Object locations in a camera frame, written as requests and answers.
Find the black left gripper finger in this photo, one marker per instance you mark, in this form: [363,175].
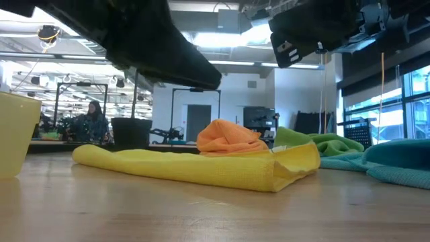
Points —
[148,43]

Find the green microfiber towel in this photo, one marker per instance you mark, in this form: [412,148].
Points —
[332,144]

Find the orange microfiber towel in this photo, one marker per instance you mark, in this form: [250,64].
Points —
[225,138]

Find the yellow microfiber towel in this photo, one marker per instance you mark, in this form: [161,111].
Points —
[188,168]

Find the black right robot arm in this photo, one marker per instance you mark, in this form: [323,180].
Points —
[396,20]

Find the black background robot arm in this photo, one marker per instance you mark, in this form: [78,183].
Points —
[168,134]

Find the teal microfiber towel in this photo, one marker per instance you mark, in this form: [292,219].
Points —
[396,161]

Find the potted green plant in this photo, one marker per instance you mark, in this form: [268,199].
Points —
[131,134]

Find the grey door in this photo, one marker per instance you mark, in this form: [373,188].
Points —
[198,122]

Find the black panel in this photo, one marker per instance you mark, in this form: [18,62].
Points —
[310,122]

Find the person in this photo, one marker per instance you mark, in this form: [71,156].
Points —
[92,124]

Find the black equipment cabinet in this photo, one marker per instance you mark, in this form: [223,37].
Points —
[260,116]

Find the black perforated cart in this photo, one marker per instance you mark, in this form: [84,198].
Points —
[359,132]

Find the large window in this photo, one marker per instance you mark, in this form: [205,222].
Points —
[389,117]

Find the yellow plastic bin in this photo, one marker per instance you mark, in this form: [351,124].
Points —
[16,134]

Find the black gantry frame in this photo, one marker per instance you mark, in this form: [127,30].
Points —
[80,84]
[196,89]

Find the black table frame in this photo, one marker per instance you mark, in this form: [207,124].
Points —
[53,148]

